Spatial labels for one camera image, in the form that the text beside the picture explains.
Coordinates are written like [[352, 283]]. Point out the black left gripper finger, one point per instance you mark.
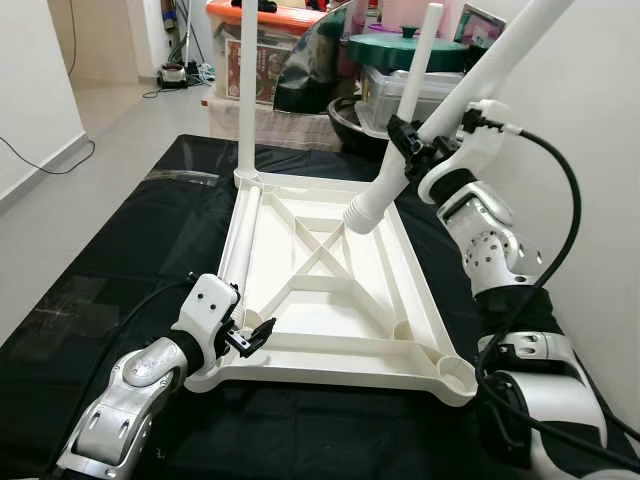
[[262, 333]]

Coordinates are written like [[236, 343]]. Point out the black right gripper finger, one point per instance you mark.
[[406, 138]]

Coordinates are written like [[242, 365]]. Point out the white plastic children table top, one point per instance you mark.
[[330, 320]]

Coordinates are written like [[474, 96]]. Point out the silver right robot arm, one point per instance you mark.
[[490, 240]]

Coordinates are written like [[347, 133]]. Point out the clear plastic storage container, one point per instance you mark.
[[385, 95]]

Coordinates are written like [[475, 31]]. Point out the black round wok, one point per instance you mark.
[[345, 125]]

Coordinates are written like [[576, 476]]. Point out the green round pot lid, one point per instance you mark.
[[380, 50]]

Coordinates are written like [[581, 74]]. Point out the black plastic bag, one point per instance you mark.
[[310, 65]]

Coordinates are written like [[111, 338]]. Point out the red printed carton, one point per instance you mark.
[[270, 70]]

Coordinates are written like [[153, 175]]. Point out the clear bin with orange lid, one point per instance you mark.
[[290, 18]]

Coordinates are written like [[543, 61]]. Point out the small black bundle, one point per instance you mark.
[[268, 5]]

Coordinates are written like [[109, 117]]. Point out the white cabinet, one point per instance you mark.
[[198, 30]]

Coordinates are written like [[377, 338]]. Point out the small floor appliance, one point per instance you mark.
[[175, 73]]

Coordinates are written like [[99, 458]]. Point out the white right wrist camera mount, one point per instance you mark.
[[480, 140]]

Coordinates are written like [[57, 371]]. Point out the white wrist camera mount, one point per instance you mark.
[[205, 310], [480, 140]]

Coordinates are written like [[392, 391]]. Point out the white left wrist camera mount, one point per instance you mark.
[[205, 310]]

